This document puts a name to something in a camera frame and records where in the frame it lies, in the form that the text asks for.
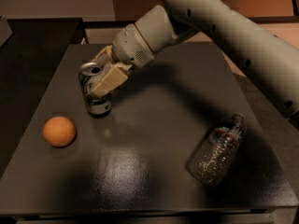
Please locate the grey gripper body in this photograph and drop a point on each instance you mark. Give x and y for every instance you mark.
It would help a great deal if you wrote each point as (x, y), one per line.
(132, 48)

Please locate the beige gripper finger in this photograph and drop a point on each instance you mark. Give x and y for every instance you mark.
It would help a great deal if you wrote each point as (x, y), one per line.
(104, 56)
(110, 78)

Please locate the green and white 7up can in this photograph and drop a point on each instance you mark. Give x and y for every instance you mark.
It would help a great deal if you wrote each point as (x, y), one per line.
(97, 103)

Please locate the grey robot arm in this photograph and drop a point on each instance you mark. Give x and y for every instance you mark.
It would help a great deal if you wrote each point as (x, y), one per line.
(268, 61)

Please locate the orange fruit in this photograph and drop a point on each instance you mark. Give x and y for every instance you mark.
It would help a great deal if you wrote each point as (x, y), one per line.
(59, 131)

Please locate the clear plastic water bottle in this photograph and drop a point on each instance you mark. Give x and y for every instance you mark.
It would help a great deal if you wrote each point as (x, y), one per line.
(211, 161)

